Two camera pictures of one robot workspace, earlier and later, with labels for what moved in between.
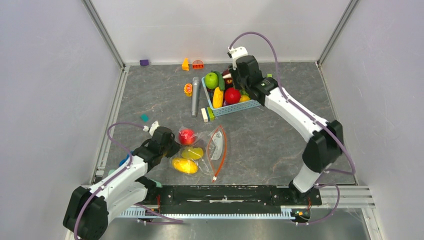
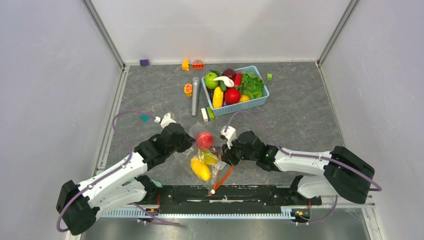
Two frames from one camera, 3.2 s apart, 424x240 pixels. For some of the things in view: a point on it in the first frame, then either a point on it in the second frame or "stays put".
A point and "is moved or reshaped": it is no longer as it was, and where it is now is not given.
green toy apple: x=211 y=80 stays put
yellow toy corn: x=217 y=98 stays put
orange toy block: x=185 y=65 stays put
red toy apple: x=186 y=136 is moved or reshaped
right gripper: x=233 y=73 → x=227 y=155
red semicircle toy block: x=198 y=64 stays put
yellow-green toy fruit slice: x=192 y=153 → x=210 y=159
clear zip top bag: x=200 y=154 is moved or reshaped
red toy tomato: x=232 y=95 stays put
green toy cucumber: x=221 y=80 stays put
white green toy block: x=208 y=114 stays put
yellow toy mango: x=186 y=166 → x=202 y=169
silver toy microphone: x=195 y=95 stays put
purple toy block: x=144 y=62 stays put
